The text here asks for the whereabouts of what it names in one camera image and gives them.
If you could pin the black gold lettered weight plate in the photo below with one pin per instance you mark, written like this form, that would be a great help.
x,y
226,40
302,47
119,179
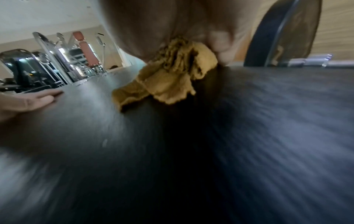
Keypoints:
x,y
293,28

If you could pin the brown cleaning cloth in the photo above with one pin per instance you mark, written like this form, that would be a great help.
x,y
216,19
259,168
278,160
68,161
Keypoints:
x,y
166,83

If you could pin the black white print bench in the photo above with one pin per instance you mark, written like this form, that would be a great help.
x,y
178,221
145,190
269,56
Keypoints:
x,y
193,153

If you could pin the person's left hand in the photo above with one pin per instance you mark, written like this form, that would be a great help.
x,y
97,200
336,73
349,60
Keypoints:
x,y
22,102

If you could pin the person's right hand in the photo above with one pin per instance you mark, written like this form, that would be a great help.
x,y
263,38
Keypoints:
x,y
179,19

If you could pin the orange padded panel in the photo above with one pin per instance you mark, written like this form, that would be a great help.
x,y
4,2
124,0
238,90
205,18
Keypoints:
x,y
85,52

